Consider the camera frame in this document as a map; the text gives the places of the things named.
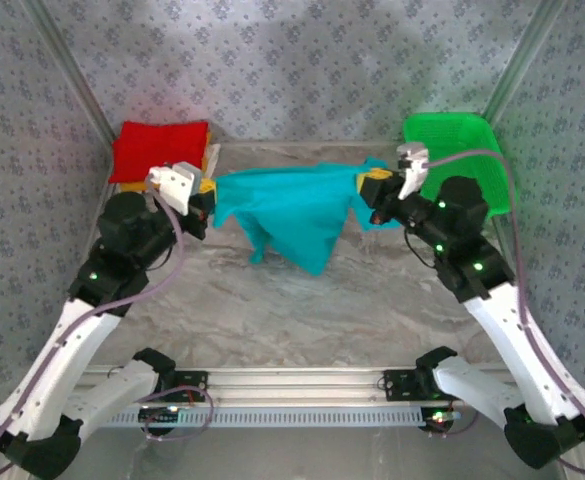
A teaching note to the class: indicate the teal t-shirt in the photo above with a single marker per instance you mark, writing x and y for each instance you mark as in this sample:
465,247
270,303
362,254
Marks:
292,210

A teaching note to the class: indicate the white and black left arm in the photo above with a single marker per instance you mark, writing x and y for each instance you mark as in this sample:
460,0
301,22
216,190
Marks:
57,370

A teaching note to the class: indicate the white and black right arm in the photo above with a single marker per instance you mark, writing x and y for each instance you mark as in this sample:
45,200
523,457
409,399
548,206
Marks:
502,325

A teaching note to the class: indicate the white object at edge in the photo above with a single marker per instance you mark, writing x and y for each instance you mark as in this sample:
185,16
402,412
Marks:
103,200

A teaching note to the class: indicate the green plastic basket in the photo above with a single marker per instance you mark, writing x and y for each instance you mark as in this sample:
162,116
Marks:
452,132

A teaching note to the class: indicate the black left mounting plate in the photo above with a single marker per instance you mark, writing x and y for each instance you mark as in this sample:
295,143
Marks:
192,382

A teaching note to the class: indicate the black mounting plate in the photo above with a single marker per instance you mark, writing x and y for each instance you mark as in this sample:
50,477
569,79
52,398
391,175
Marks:
397,382
192,382

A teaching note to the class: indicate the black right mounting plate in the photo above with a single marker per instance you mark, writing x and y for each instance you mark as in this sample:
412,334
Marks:
397,382

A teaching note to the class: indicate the left controller board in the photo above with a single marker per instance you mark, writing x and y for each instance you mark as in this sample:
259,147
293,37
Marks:
159,417

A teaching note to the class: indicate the right controller board with LED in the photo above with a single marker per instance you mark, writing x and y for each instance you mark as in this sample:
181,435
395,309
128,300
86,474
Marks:
439,417

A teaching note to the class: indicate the aluminium table edge rail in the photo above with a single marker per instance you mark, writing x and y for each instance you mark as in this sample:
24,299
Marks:
504,245

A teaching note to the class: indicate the aluminium frame post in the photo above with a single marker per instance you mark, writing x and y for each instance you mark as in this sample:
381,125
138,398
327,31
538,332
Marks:
522,60
74,75

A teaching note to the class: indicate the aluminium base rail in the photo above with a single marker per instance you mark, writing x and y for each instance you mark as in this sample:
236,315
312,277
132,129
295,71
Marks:
292,385

